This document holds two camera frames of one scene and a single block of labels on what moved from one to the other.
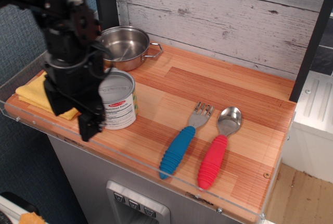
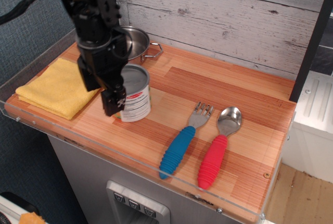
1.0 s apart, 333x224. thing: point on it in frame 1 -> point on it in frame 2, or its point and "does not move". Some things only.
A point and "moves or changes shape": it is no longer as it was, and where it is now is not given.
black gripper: x=78 y=85 -> x=107 y=64
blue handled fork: x=181 y=140 does not move
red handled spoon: x=228 y=119 does not move
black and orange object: x=33 y=216 does not move
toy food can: x=118 y=95 moves or changes shape
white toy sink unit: x=309 y=145 does not move
